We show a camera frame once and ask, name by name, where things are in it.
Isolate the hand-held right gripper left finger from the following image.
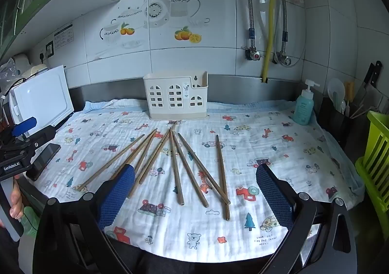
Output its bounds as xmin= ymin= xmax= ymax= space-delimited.
xmin=33 ymin=164 xmax=136 ymax=274

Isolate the green plastic dish rack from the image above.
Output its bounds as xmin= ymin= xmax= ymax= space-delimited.
xmin=355 ymin=110 xmax=389 ymax=232

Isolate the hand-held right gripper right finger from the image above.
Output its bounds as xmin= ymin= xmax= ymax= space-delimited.
xmin=255 ymin=164 xmax=357 ymax=274

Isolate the white plastic utensil holder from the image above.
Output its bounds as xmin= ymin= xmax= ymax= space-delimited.
xmin=143 ymin=71 xmax=209 ymax=121

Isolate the white microwave oven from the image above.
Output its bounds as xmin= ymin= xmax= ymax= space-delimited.
xmin=9 ymin=65 xmax=74 ymax=137

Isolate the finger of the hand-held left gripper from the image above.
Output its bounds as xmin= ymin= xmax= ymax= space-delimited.
xmin=0 ymin=117 xmax=37 ymax=148
xmin=18 ymin=126 xmax=57 ymax=156

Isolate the person's left hand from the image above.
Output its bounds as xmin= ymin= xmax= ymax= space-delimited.
xmin=9 ymin=182 xmax=25 ymax=220

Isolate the clear plastic bag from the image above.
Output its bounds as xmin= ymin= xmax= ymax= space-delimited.
xmin=0 ymin=58 xmax=16 ymax=86

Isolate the printed white blanket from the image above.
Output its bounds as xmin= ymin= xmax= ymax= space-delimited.
xmin=33 ymin=99 xmax=365 ymax=255

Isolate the braided metal hose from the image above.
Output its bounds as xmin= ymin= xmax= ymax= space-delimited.
xmin=279 ymin=0 xmax=294 ymax=55
xmin=234 ymin=0 xmax=255 ymax=49

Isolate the teal pump soap bottle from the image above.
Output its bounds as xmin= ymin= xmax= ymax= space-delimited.
xmin=292 ymin=79 xmax=320 ymax=125

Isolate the yellow gas hose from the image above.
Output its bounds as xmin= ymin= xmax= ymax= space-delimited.
xmin=261 ymin=0 xmax=280 ymax=83

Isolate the black utensil container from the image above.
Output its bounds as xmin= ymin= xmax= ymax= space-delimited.
xmin=318 ymin=97 xmax=370 ymax=153

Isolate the black smartphone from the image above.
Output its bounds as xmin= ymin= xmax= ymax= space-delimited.
xmin=26 ymin=143 xmax=61 ymax=182

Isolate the black handled kitchen knife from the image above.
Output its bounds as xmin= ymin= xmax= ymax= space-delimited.
xmin=354 ymin=63 xmax=375 ymax=107
xmin=369 ymin=60 xmax=382 ymax=110

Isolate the black cable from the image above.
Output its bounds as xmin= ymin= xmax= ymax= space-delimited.
xmin=0 ymin=78 xmax=28 ymax=104

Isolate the white wall label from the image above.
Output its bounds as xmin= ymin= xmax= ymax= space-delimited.
xmin=54 ymin=23 xmax=74 ymax=49

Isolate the metal water valve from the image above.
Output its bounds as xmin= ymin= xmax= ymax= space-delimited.
xmin=274 ymin=52 xmax=292 ymax=67

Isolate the group of wooden chopsticks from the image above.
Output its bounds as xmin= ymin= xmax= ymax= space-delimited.
xmin=76 ymin=122 xmax=231 ymax=221

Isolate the white round appliance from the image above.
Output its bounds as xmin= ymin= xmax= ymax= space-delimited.
xmin=12 ymin=53 xmax=30 ymax=65

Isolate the metal valve with red knob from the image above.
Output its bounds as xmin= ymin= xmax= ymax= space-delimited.
xmin=242 ymin=46 xmax=262 ymax=61

